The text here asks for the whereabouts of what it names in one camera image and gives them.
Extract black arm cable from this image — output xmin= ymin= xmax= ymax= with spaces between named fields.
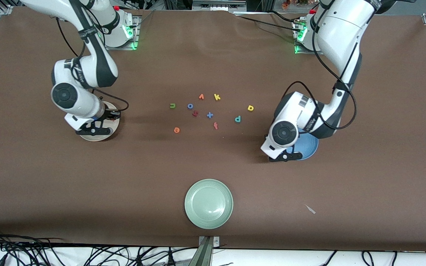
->
xmin=55 ymin=17 xmax=129 ymax=111
xmin=283 ymin=22 xmax=358 ymax=130

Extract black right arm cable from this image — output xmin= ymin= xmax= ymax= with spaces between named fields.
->
xmin=55 ymin=17 xmax=129 ymax=111

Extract brown table cover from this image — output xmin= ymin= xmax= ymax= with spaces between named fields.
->
xmin=0 ymin=7 xmax=426 ymax=252

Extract black cable on table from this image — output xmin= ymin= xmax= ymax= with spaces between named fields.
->
xmin=231 ymin=10 xmax=302 ymax=34

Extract pale green plate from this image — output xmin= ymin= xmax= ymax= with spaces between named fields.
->
xmin=184 ymin=179 xmax=234 ymax=230

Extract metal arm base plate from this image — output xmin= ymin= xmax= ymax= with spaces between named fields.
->
xmin=99 ymin=15 xmax=140 ymax=51
xmin=294 ymin=18 xmax=324 ymax=55

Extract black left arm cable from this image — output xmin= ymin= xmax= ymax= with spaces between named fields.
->
xmin=283 ymin=22 xmax=358 ymax=130

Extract blue plate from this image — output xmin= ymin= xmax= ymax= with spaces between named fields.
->
xmin=291 ymin=133 xmax=319 ymax=161

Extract grey power strip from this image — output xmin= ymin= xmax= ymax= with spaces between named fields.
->
xmin=192 ymin=0 xmax=247 ymax=11

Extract metal corner bracket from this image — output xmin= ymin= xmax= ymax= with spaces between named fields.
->
xmin=199 ymin=236 xmax=220 ymax=247

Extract tangled black cables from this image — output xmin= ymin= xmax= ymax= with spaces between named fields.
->
xmin=0 ymin=227 xmax=199 ymax=266

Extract beige plate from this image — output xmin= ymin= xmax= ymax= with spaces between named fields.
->
xmin=77 ymin=101 xmax=121 ymax=142

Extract aluminium extrusion beam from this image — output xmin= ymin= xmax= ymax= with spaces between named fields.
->
xmin=188 ymin=236 xmax=214 ymax=266

